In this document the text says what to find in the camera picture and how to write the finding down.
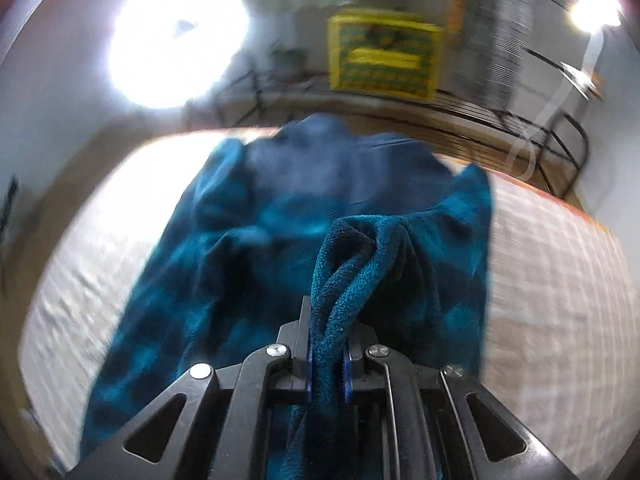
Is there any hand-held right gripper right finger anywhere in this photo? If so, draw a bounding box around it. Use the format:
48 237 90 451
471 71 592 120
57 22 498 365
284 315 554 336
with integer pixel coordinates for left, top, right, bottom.
342 326 574 480

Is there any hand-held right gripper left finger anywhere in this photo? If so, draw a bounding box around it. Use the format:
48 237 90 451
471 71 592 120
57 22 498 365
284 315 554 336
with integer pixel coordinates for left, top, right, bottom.
67 297 313 480

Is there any black metal clothes rack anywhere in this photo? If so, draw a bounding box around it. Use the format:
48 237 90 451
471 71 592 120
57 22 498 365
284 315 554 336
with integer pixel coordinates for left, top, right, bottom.
185 0 592 196

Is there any small potted plant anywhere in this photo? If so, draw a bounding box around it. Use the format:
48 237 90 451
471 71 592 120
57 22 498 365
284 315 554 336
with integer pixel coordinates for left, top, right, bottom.
269 42 307 82

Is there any yellow green patterned box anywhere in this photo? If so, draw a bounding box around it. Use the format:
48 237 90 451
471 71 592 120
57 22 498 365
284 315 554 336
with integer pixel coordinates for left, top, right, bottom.
326 7 444 102

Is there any bright round studio light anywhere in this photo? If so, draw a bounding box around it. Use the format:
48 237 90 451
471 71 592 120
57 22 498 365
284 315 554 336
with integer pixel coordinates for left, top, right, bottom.
107 0 251 109

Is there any yellow wooden stick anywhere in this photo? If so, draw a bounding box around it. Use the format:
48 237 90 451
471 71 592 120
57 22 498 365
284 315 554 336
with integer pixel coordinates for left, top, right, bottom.
446 0 467 34

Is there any white lamp cable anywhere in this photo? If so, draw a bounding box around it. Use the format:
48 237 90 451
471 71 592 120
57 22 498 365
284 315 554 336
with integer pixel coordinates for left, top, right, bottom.
505 35 601 181

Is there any black arched metal frame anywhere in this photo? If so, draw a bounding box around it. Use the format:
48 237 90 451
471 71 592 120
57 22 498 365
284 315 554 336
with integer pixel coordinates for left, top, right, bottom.
545 112 592 196

